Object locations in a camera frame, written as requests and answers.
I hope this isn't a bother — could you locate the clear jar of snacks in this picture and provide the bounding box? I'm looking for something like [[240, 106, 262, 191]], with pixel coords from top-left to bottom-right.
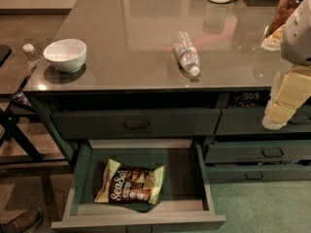
[[266, 0, 303, 36]]

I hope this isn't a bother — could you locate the white ceramic bowl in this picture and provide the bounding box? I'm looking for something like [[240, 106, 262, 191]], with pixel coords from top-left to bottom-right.
[[44, 39, 86, 73]]

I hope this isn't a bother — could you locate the open middle left drawer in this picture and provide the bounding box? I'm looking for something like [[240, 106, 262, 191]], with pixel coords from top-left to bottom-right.
[[52, 143, 225, 233]]

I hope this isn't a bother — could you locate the grey counter cabinet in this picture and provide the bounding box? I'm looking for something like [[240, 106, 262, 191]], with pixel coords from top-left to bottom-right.
[[22, 0, 311, 233]]

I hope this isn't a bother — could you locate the middle right drawer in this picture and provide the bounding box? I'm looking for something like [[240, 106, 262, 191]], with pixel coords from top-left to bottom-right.
[[205, 140, 311, 164]]

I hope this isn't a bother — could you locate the bottom right drawer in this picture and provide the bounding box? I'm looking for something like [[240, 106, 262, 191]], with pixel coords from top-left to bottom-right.
[[206, 164, 311, 183]]

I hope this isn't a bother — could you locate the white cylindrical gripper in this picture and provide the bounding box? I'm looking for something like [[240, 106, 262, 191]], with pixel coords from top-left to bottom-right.
[[262, 65, 311, 130]]

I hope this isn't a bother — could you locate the small bottle with white cap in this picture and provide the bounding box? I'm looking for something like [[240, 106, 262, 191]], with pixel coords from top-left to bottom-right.
[[22, 44, 41, 70]]

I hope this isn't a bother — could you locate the top right drawer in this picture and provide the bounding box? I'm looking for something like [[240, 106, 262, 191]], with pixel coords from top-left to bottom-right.
[[216, 105, 311, 136]]

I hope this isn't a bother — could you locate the brown SeaSalt chip bag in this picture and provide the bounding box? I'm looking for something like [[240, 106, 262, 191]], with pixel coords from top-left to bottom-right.
[[94, 159, 165, 205]]

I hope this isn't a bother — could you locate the dark snack bag in drawer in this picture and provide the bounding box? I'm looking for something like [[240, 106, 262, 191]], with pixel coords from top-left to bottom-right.
[[228, 91, 270, 108]]

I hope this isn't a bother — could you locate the brown leather shoe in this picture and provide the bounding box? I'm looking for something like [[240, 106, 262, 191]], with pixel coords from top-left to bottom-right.
[[0, 209, 43, 233]]

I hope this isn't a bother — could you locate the black side table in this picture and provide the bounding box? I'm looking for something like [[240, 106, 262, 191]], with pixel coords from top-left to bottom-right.
[[0, 44, 67, 165]]

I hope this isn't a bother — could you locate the clear plastic water bottle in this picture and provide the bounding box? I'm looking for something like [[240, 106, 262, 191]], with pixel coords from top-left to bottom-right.
[[173, 31, 200, 77]]

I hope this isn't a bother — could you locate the top left drawer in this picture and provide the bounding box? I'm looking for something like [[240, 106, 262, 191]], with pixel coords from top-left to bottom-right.
[[51, 108, 221, 140]]

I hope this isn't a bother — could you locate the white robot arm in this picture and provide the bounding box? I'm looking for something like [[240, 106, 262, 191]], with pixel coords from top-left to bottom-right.
[[262, 0, 311, 130]]

